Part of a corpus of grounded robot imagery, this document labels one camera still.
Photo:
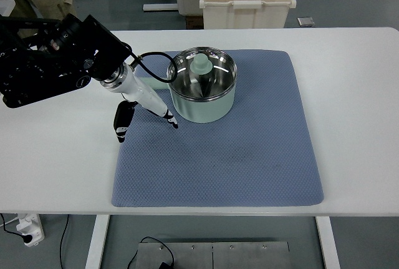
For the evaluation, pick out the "blue textured mat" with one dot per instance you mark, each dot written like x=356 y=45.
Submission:
x=218 y=172

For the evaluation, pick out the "glass lid with green knob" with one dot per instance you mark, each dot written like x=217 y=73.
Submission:
x=223 y=77

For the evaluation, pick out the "white table leg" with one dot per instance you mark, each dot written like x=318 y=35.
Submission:
x=96 y=244
x=328 y=244

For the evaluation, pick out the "grey metal plate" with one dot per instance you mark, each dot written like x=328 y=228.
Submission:
x=243 y=255

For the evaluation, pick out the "cardboard box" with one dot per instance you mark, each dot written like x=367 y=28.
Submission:
x=194 y=22

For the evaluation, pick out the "small grey floor plate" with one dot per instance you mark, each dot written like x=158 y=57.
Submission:
x=306 y=21

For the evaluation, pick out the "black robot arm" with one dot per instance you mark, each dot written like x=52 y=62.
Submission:
x=46 y=72

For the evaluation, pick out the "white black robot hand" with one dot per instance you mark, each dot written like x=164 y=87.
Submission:
x=146 y=95

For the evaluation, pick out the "black power adapter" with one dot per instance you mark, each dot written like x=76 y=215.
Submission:
x=166 y=265

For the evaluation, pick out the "white side table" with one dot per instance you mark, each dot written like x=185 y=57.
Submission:
x=6 y=7

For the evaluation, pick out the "white power strip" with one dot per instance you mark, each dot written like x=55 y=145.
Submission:
x=31 y=230

